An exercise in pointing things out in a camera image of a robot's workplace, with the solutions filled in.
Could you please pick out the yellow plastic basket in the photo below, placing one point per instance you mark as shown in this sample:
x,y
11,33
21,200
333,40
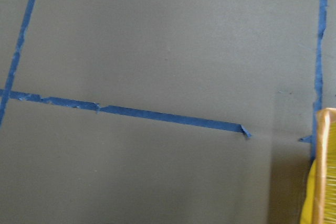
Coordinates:
x,y
319,204

